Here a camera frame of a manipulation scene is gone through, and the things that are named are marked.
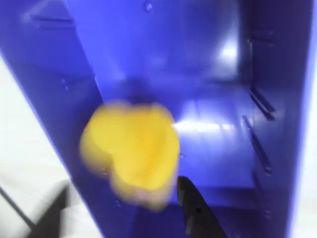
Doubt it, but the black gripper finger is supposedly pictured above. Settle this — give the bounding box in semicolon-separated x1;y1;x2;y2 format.
26;184;72;238
177;175;226;238

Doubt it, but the yellow rubber duck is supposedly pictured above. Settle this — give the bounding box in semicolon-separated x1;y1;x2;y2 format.
79;98;181;212

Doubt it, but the blue plastic box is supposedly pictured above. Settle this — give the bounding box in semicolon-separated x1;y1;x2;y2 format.
0;0;316;238

